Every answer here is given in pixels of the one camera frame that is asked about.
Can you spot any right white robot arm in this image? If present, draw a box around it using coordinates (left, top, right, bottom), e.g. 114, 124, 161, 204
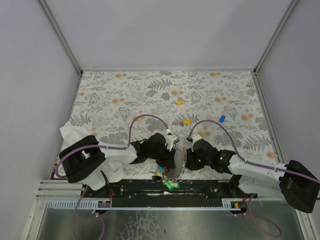
185, 134, 320, 213

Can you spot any yellow key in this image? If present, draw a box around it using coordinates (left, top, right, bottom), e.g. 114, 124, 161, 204
180, 119, 192, 126
173, 97, 183, 106

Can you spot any yellow key near centre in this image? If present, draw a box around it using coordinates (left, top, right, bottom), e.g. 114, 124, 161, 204
180, 119, 192, 126

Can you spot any metal keyring organizer with keys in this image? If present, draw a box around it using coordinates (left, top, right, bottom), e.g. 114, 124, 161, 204
151, 149, 185, 191

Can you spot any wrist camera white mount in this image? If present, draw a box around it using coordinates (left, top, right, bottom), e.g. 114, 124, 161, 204
164, 128, 180, 151
186, 134, 203, 151

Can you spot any purple cable lower left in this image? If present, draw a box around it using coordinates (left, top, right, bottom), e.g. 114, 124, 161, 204
72, 187, 107, 240

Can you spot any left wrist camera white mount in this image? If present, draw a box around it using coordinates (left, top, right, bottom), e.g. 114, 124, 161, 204
164, 128, 180, 151

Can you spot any purple cable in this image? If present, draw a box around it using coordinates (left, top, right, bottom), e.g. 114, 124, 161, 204
54, 114, 171, 178
188, 119, 320, 183
72, 187, 107, 240
239, 193, 282, 237

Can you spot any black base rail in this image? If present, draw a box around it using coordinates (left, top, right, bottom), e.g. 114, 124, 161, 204
84, 179, 251, 208

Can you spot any white cloth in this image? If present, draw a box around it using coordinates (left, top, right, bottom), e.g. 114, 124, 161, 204
59, 119, 124, 184

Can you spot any blue key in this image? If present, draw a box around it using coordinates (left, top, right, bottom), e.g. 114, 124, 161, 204
219, 115, 226, 123

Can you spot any purple cable lower right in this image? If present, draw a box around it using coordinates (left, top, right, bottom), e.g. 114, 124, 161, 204
239, 193, 282, 237

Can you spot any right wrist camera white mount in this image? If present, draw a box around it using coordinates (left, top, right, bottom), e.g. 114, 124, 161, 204
186, 134, 203, 151

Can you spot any yellow key far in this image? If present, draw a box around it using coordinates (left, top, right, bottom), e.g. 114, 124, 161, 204
173, 97, 183, 106

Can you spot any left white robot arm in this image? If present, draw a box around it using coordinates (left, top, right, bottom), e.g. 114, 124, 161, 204
55, 132, 180, 191

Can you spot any floral table mat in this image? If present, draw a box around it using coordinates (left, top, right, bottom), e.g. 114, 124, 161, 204
69, 71, 278, 180

